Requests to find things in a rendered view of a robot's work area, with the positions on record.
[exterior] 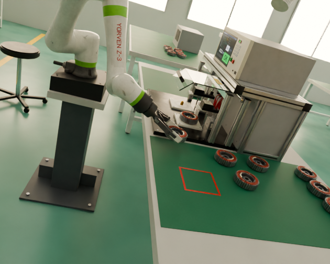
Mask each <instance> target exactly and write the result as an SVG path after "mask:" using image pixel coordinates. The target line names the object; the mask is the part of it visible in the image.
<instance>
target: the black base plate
mask: <svg viewBox="0 0 330 264"><path fill-rule="evenodd" d="M147 94H148V95H151V97H152V98H153V102H155V103H156V104H157V105H158V109H160V110H161V111H162V112H164V113H165V114H166V115H168V117H170V120H172V121H173V122H174V123H175V124H176V125H177V123H176V120H175V116H174V113H177V114H181V112H183V111H181V110H178V109H174V108H172V107H171V104H170V101H169V98H172V99H175V100H180V101H184V102H189V103H190V104H191V106H192V108H193V109H194V107H195V104H196V101H197V100H193V99H192V100H190V99H188V98H186V97H181V96H177V95H173V94H169V93H165V92H160V91H156V90H152V89H147ZM194 114H195V115H196V116H197V117H198V118H199V123H200V125H201V127H202V125H203V122H204V119H205V116H206V114H207V116H209V117H212V115H213V112H208V111H207V112H206V114H204V113H199V112H198V110H197V109H196V108H195V111H194ZM151 123H152V130H153V134H154V135H158V136H163V137H167V136H166V135H165V132H164V131H163V130H162V129H161V128H160V127H159V126H158V125H157V124H156V123H155V122H154V119H153V117H152V116H151ZM178 127H179V128H181V129H183V130H185V131H186V133H187V134H188V137H187V139H186V141H189V142H193V143H197V144H202V145H207V146H212V147H217V148H223V149H227V150H232V151H234V150H235V148H236V147H235V146H234V144H233V143H232V144H231V147H229V146H225V144H224V142H225V140H226V138H227V135H228V134H227V133H226V131H225V129H224V128H223V126H221V127H220V130H219V132H218V134H217V137H216V139H215V141H214V143H209V142H208V137H209V135H210V133H211V130H209V129H207V128H206V126H205V124H204V126H203V128H202V129H203V130H202V131H201V130H196V129H192V128H186V127H182V126H178Z"/></svg>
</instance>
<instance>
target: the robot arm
mask: <svg viewBox="0 0 330 264"><path fill-rule="evenodd" d="M87 1H89V0H60V4H59V7H58V10H57V13H56V15H55V18H54V20H53V22H52V24H51V26H50V28H49V29H48V31H47V32H46V35H45V43H46V45H47V47H48V48H49V49H50V50H51V51H53V52H56V53H71V54H74V59H75V60H72V59H71V60H68V61H65V62H59V61H55V60H54V61H53V64H56V65H60V66H63V68H64V69H65V70H64V71H65V72H67V73H72V74H73V75H75V76H78V77H81V78H87V79H92V78H96V77H97V71H96V64H97V59H98V50H99V44H100V37H99V35H98V34H96V33H94V32H91V31H87V30H76V29H74V28H75V25H76V22H77V20H78V17H79V15H80V13H81V11H82V9H83V8H84V6H85V4H86V3H87ZM94 1H101V2H102V5H103V17H104V27H105V35H106V47H107V72H106V90H107V91H108V93H109V94H110V95H112V96H115V97H119V98H121V99H123V100H124V101H126V102H127V103H128V104H129V105H130V106H132V107H133V108H134V110H133V112H135V111H136V112H138V113H143V114H144V115H145V116H146V117H151V116H152V117H153V119H154V122H155V123H156V124H157V125H158V126H159V127H160V128H161V129H162V130H163V131H164V132H165V134H166V135H167V136H170V137H171V138H173V139H174V140H175V141H176V142H177V143H179V142H180V141H182V140H183V139H182V138H181V137H180V136H179V135H178V134H177V133H176V132H174V131H173V130H171V129H170V127H169V126H177V125H176V124H175V123H174V122H173V121H172V120H170V117H168V115H166V114H165V113H164V112H162V111H161V110H160V109H158V105H157V104H156V103H155V102H153V98H152V97H151V95H148V94H147V93H146V92H145V91H144V90H143V89H142V88H141V87H140V86H139V85H138V84H137V82H136V81H135V80H134V78H133V77H132V76H131V75H129V74H127V71H126V34H127V22H128V0H94ZM165 122H166V123H165ZM177 127H178V126H177Z"/></svg>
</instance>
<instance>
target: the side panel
mask: <svg viewBox="0 0 330 264"><path fill-rule="evenodd" d="M307 114H308V112H304V111H301V110H298V109H293V108H289V107H285V106H282V105H278V104H274V103H269V102H265V101H260V103H259V106H258V108H257V110H256V112H255V114H254V116H253V118H252V120H251V122H250V125H249V127H248V129H247V131H246V133H245V135H244V137H243V139H242V141H241V144H240V146H239V148H238V149H236V152H237V153H240V154H244V155H249V156H258V157H261V158H264V159H269V160H274V161H280V162H281V160H282V159H283V157H284V155H285V153H286V151H287V150H288V148H289V146H290V144H291V142H292V141H293V139H294V138H295V136H296V134H297V132H298V130H299V129H300V127H301V125H302V123H303V122H304V120H305V118H306V116H307Z"/></svg>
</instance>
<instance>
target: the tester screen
mask: <svg viewBox="0 0 330 264"><path fill-rule="evenodd" d="M236 40H237V39H236V38H235V37H233V36H231V35H230V34H228V33H226V32H224V33H223V36H222V39H221V42H220V44H219V47H218V50H217V52H218V53H219V54H220V55H222V58H223V55H224V52H226V53H227V54H228V55H229V56H230V55H231V54H230V53H229V52H228V51H226V47H227V45H229V46H230V47H231V48H232V49H233V48H234V45H235V43H236ZM220 48H221V49H222V50H223V51H222V54H221V53H220V52H219V49H220ZM216 56H217V57H218V58H219V59H220V60H221V61H222V58H220V57H219V56H218V55H217V54H216ZM222 62H223V63H224V64H226V63H225V62H224V61H222ZM226 65H227V64H226Z"/></svg>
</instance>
